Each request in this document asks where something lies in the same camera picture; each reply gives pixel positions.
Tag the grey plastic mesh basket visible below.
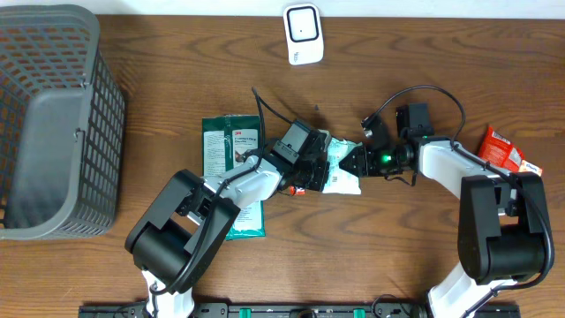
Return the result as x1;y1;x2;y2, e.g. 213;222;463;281
1;4;126;240

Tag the small orange snack packet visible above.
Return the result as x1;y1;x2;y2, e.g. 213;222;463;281
518;160;543;177

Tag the white barcode scanner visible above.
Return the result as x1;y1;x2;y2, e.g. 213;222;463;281
282;4;324;65

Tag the teal wet wipes packet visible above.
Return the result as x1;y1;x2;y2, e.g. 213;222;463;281
322;138;361;195

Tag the large red snack bag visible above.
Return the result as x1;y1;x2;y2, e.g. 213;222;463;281
478;126;524;172

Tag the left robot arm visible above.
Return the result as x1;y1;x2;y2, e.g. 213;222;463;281
124;148;328;317

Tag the slim red stick packet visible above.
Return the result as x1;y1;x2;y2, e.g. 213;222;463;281
290;185;305;196

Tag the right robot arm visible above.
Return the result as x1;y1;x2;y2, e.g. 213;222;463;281
339;136;555;317

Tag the green white packet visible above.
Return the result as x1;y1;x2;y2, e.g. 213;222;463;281
202;115;266;240

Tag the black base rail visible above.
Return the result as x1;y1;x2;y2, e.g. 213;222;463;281
78;301;522;318

